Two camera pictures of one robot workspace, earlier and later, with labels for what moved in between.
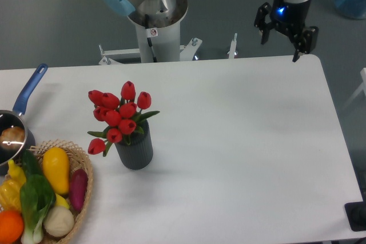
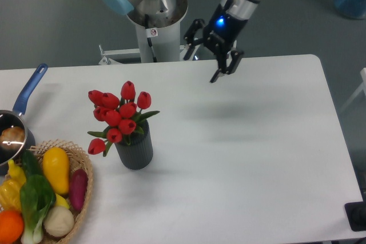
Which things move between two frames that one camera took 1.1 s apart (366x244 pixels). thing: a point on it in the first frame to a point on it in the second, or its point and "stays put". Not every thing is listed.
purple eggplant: x=78 y=187 stays put
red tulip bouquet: x=123 y=118 stays put
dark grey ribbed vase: x=139 y=153 stays put
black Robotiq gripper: x=290 y=17 to x=221 y=30
